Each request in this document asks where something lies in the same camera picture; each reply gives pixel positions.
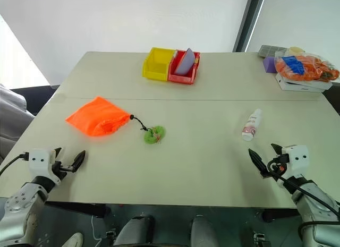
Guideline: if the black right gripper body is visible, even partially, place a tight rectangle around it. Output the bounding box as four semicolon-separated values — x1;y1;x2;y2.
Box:
260;154;290;181

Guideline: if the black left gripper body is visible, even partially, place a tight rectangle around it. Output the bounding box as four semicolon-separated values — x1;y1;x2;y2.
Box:
50;159;76;183

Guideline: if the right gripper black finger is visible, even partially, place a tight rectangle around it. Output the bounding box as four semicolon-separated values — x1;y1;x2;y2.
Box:
248;148;268;176
270;143;284;156

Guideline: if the blue glove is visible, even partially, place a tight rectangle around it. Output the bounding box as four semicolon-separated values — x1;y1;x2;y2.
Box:
282;55;305;75

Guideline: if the clear bag of orange items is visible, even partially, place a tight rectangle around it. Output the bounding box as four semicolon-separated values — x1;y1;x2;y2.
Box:
274;50;340;83

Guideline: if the small white pink-labelled bottle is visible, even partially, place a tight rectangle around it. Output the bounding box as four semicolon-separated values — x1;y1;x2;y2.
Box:
241;108;264;142

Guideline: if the grey fabric seat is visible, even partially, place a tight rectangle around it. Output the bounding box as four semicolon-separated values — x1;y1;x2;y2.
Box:
0;83;37;164

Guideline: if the black seat cushion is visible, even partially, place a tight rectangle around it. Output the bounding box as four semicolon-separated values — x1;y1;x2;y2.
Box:
10;84;61;116

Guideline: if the flat white cardboard box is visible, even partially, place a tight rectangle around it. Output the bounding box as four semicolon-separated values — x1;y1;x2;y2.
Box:
275;72;334;93

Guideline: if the white rounded floor object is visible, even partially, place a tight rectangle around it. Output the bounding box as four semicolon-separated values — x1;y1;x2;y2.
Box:
61;232;84;247

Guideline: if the green fluffy scrunchie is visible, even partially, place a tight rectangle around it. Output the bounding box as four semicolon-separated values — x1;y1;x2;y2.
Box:
143;125;166;145

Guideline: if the purple cube box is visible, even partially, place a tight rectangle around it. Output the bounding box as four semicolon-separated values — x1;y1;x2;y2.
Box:
262;56;278;74

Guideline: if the dark rounded grey shape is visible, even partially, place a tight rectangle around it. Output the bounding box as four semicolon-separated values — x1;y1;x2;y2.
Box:
189;214;220;247
113;215;156;247

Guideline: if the grey grid tray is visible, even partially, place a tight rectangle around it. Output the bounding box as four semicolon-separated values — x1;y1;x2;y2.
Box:
257;45;287;59

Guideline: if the cream round container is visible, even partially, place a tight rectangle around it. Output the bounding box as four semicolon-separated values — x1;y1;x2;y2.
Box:
288;46;305;57

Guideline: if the red plastic storage bin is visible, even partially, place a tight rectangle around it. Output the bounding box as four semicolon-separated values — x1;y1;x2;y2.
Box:
167;50;201;86

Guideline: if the yellow plastic storage bin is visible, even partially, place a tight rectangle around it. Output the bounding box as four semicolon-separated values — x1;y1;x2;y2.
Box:
142;47;177;81

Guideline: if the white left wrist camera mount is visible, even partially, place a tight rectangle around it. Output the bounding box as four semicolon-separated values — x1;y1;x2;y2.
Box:
28;148;62;184

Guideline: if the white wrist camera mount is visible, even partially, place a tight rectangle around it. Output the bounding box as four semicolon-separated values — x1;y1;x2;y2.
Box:
28;148;62;184
276;144;310;188

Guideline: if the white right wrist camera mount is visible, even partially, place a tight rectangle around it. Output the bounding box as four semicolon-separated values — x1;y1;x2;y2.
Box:
276;144;310;188

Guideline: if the orange drawstring bag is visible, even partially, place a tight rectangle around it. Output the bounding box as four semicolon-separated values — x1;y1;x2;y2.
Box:
65;96;132;138

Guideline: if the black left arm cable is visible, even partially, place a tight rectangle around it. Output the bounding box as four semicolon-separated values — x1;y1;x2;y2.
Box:
0;151;30;176

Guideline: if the thin white floor cable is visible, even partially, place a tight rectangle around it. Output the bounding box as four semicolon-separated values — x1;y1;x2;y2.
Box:
90;214;103;243

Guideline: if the black string with knot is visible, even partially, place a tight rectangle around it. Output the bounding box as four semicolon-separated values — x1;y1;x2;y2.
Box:
129;114;148;132

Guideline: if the dark window frame post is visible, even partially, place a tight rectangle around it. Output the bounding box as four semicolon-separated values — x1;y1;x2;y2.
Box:
232;0;267;53

